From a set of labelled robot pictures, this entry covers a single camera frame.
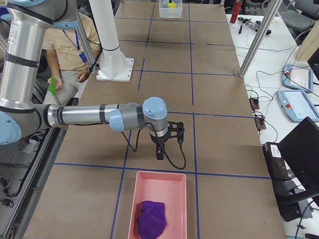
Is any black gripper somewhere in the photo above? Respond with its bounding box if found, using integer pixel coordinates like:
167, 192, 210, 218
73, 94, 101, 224
151, 135, 168, 160

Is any purple cloth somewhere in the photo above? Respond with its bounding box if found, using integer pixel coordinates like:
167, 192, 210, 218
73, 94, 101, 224
137, 201, 167, 239

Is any yellow plastic cup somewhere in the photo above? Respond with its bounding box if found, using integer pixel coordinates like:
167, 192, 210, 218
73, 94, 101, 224
168, 1, 176, 8

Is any mint green bowl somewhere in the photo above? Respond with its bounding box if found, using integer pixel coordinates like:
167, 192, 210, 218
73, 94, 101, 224
161, 0, 169, 8

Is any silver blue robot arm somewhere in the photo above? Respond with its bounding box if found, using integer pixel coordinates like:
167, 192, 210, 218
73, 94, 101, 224
0, 0, 170, 159

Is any black box device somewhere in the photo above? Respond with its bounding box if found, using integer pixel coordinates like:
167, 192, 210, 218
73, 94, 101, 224
262, 142, 292, 181

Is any pink plastic tray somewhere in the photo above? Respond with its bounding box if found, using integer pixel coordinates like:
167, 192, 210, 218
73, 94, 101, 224
128, 171, 187, 239

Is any orange relay board near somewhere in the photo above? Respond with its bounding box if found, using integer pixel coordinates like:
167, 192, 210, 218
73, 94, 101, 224
253, 112, 266, 131

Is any orange relay board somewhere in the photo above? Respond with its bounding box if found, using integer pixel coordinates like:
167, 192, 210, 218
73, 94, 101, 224
249, 98, 260, 111
253, 112, 266, 131

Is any orange relay board far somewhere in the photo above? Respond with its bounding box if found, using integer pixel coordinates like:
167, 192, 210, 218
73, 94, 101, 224
249, 98, 260, 111

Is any seated person beige shirt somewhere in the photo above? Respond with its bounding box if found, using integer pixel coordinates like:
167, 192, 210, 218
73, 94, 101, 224
42, 28, 90, 106

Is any clear plastic bin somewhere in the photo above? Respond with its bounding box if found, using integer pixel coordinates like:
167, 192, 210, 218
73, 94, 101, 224
159, 0, 183, 18

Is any black monitor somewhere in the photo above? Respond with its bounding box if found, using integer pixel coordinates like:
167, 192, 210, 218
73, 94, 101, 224
278, 117, 319, 185

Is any near teach pendant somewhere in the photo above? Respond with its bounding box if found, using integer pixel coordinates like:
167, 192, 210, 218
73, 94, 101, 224
277, 90, 319, 122

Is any teach pendant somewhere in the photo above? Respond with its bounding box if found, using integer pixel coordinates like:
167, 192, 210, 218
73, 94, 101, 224
282, 64, 314, 92
277, 90, 319, 122

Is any far teach pendant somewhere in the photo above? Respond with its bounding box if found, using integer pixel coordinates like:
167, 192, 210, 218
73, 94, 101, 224
282, 64, 314, 92

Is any red cylinder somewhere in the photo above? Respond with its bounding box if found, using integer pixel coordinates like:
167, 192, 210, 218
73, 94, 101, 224
230, 0, 242, 24

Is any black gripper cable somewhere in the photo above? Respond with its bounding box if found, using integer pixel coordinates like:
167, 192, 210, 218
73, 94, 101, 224
121, 122, 187, 170

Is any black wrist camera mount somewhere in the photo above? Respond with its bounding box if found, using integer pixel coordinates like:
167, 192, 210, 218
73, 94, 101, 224
167, 121, 185, 145

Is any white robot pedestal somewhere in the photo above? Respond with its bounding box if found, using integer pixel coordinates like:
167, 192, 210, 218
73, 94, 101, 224
89, 0, 134, 82

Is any green handled tool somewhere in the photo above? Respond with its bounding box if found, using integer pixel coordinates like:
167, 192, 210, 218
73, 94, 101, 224
47, 76, 60, 106

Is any aluminium frame post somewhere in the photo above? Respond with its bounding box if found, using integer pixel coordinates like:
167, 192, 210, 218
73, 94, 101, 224
238, 0, 282, 78

